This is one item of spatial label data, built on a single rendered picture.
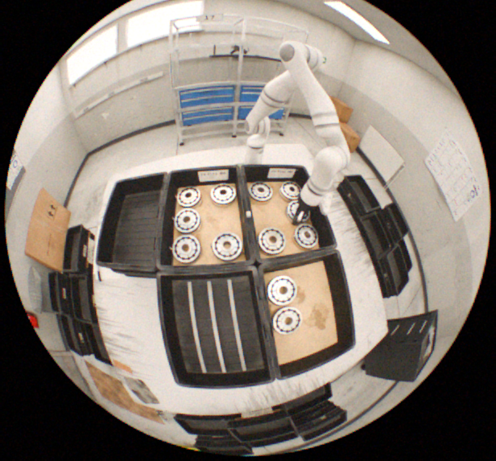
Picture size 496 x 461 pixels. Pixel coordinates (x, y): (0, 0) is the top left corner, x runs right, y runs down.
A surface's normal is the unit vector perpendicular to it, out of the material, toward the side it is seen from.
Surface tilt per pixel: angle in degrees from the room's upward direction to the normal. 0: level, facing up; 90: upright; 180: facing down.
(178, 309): 0
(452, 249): 90
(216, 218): 0
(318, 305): 0
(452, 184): 90
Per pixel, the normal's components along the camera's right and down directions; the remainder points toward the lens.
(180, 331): 0.10, -0.51
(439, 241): -0.96, 0.18
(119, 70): 0.27, 0.84
